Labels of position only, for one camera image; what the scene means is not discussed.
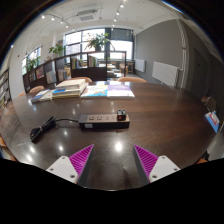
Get dark wooden shelf unit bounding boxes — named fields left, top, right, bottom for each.
left=22, top=50, right=128, bottom=93

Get ceiling spotlights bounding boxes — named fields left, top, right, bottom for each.
left=39, top=0, right=126, bottom=30

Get wall bookshelf with books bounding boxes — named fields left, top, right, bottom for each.
left=0, top=68, right=12, bottom=111

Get large potted plant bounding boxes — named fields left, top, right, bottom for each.
left=83, top=32, right=110, bottom=53

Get blue and yellow book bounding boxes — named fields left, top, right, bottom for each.
left=51, top=86, right=88, bottom=100

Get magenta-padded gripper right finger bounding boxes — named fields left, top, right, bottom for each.
left=132, top=144, right=181, bottom=188

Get medium potted plant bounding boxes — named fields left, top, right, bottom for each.
left=48, top=43, right=65, bottom=60

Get dark grey door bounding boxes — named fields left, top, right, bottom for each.
left=191, top=48, right=210, bottom=101

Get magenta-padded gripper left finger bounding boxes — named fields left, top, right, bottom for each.
left=45, top=143, right=95, bottom=188

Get blue and red booklet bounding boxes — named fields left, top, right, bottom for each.
left=204, top=110, right=221, bottom=134

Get blue flat book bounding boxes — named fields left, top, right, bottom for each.
left=30, top=89, right=52, bottom=104

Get purple paperback book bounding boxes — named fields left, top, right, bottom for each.
left=106, top=84, right=136, bottom=100

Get black power strip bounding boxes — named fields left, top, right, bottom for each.
left=78, top=113, right=131, bottom=130

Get small white radiator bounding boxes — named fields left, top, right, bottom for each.
left=134, top=58, right=146, bottom=73

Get black power strip cable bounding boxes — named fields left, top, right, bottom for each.
left=29, top=115, right=80, bottom=144

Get large white radiator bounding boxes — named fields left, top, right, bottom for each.
left=152, top=61, right=180, bottom=88

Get small potted plant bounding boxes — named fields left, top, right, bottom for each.
left=25, top=56, right=42, bottom=72

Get ceiling air conditioner unit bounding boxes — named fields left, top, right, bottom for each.
left=74, top=9, right=101, bottom=23

